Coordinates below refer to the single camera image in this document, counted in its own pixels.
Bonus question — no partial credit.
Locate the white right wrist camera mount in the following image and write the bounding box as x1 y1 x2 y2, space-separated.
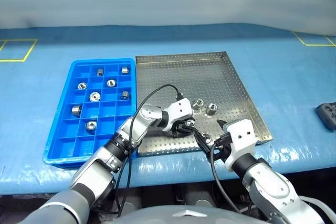
225 119 257 172

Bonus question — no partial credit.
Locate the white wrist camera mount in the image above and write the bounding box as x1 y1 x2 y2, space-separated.
225 119 257 172
167 98 194 132

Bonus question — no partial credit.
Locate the metal nut right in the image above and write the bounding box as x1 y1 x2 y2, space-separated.
206 103 218 116

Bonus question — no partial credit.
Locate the black controller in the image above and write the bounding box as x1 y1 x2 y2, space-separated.
316 102 336 130

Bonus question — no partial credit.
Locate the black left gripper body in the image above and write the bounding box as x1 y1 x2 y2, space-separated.
170 119 190 137

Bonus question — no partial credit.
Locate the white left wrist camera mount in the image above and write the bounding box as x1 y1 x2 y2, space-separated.
167 98 194 132

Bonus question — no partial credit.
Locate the perforated steel tray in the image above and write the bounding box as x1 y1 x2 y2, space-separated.
135 51 274 158

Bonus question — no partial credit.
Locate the blue plastic compartment tray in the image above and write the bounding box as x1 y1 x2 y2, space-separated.
43 58 137 168

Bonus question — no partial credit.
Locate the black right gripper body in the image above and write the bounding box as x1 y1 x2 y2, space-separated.
213 134 233 162

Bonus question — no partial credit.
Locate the white hose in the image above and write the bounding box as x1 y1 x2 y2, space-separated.
299 195 334 224

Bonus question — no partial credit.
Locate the grey robot torso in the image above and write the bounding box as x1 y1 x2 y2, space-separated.
109 202 266 224

